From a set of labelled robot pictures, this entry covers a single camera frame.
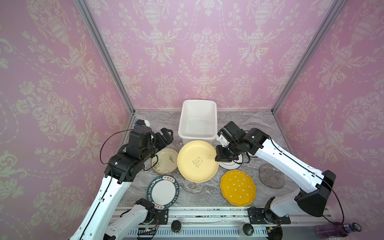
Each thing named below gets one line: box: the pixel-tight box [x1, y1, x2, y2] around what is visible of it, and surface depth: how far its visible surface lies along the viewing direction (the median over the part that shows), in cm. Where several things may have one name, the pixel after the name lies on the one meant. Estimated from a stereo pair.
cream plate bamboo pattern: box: [151, 147, 179, 174], surface depth 92 cm
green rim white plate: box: [146, 175, 180, 210], surface depth 83 cm
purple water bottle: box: [315, 222, 363, 239], surface depth 60 cm
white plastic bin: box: [178, 99, 218, 145], surface depth 105 cm
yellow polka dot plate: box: [220, 169, 256, 207], surface depth 84 cm
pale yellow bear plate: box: [177, 140, 220, 183], surface depth 73 cm
